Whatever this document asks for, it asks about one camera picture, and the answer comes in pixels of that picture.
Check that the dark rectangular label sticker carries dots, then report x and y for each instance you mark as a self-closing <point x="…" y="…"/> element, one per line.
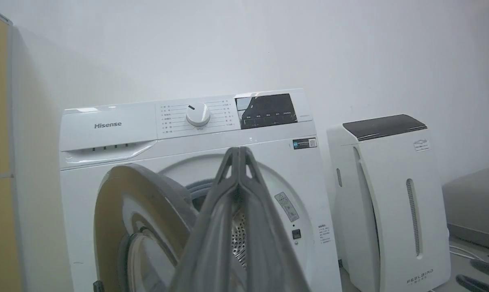
<point x="304" y="143"/>

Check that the grey round washing machine door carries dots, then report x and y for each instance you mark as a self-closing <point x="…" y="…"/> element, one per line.
<point x="119" y="194"/>

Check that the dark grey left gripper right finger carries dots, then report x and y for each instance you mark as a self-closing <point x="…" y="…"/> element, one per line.
<point x="269" y="243"/>

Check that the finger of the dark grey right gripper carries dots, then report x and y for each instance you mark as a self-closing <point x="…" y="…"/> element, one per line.
<point x="487" y="268"/>
<point x="475" y="284"/>

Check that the white air purifier black top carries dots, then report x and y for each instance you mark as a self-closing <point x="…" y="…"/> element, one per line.
<point x="386" y="194"/>

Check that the grey warning sticker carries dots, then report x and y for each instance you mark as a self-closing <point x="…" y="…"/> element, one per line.
<point x="286" y="207"/>

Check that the black washing machine display panel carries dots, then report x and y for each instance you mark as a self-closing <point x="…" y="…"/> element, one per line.
<point x="267" y="110"/>

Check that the white detergent drawer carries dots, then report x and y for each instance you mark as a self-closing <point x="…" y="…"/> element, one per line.
<point x="106" y="127"/>

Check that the white Hisense washing machine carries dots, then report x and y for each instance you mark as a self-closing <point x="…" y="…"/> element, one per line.
<point x="277" y="166"/>

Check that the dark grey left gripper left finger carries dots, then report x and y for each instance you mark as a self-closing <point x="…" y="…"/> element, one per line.
<point x="206" y="227"/>

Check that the white round program dial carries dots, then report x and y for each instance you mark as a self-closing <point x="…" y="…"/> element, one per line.
<point x="198" y="114"/>

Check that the black door latch socket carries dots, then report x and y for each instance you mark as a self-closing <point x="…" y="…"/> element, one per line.
<point x="296" y="234"/>

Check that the steel washing machine drum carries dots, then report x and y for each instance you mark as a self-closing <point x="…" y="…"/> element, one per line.
<point x="238" y="235"/>

